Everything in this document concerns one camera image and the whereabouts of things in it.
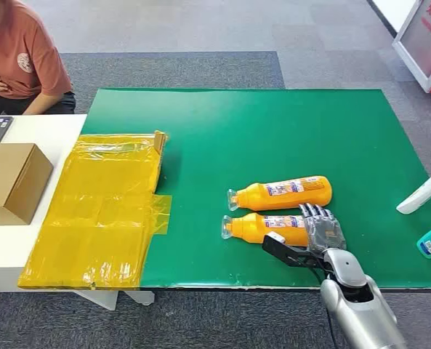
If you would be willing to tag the white and red sign board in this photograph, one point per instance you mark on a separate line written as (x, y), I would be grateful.
(424, 43)

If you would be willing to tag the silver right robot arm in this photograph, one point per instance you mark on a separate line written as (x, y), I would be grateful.
(357, 308)

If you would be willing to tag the person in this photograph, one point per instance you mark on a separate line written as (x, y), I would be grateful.
(17, 58)

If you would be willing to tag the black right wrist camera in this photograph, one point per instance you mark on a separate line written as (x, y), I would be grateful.
(287, 253)

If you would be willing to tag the person's left forearm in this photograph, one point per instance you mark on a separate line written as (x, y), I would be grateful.
(42, 103)

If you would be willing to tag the orange bottle with clear cap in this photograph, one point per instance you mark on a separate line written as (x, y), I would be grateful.
(284, 193)
(262, 229)

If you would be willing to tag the yellow plastic-wrapped flat box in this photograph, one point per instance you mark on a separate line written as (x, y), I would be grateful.
(99, 217)

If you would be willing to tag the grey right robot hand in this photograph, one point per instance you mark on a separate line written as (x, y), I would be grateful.
(324, 231)

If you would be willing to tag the green table mat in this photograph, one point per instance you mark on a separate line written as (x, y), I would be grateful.
(273, 130)

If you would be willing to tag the white table foot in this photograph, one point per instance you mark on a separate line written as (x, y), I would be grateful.
(106, 298)

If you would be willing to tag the brown cardboard box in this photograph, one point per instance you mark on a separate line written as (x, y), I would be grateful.
(8, 178)

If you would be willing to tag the white bottle with yellow cap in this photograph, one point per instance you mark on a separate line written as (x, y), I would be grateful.
(422, 193)

